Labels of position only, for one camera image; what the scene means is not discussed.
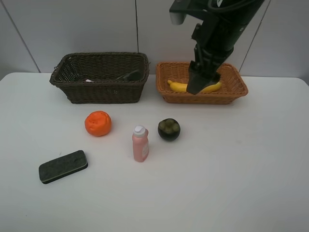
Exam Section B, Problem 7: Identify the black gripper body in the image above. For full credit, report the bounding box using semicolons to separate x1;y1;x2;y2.
189;14;233;80

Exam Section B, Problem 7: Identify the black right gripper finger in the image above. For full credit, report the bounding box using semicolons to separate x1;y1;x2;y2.
187;68;213;95

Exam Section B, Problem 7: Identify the yellow banana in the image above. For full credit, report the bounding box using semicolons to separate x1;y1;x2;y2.
167;80;222;93

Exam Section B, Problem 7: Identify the dark mangosteen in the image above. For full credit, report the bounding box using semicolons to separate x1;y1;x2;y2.
158;118;181;142

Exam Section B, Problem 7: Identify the dark green bottle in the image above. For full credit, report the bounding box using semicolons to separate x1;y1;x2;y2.
116;70;142;82

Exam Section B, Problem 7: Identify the pink bottle white cap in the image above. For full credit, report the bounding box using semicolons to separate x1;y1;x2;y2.
132;125;149;162

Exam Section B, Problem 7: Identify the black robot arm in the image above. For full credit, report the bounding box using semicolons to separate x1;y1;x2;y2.
186;0;263;95

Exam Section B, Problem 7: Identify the orange wicker basket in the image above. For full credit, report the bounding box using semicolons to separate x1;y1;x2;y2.
156;62;248;104

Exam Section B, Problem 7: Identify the dark brown wicker basket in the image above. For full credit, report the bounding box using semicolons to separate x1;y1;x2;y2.
50;52;149;104

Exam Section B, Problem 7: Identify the orange tangerine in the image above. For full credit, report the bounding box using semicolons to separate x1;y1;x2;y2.
84;111;112;137

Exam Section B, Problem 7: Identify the black whiteboard eraser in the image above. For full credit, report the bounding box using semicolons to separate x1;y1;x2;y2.
39;150;88;184

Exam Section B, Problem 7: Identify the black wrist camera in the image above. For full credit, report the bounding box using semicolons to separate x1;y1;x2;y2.
169;0;213;25

